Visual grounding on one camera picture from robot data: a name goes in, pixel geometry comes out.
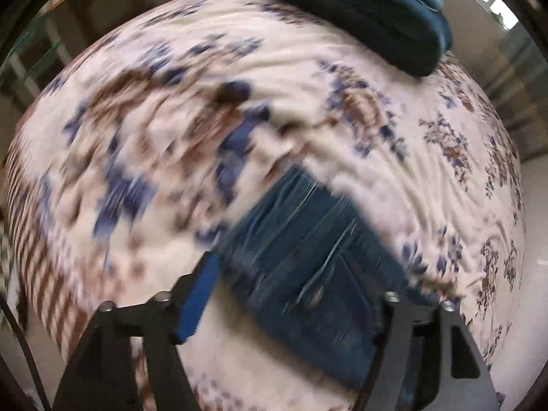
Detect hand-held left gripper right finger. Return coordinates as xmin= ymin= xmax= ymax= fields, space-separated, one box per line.
xmin=354 ymin=291 xmax=501 ymax=411

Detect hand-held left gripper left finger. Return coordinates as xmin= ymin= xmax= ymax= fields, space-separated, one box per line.
xmin=51 ymin=251 xmax=222 ymax=411

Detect blue denim pants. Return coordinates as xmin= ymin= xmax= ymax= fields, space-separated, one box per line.
xmin=220 ymin=163 xmax=435 ymax=391

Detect floral fleece blanket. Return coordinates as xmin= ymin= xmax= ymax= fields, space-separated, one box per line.
xmin=3 ymin=0 xmax=528 ymax=411

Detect dark teal pillow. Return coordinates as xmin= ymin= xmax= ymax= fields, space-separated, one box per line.
xmin=204 ymin=0 xmax=454 ymax=78

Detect black cable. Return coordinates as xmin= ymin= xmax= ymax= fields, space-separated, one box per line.
xmin=0 ymin=293 xmax=51 ymax=411

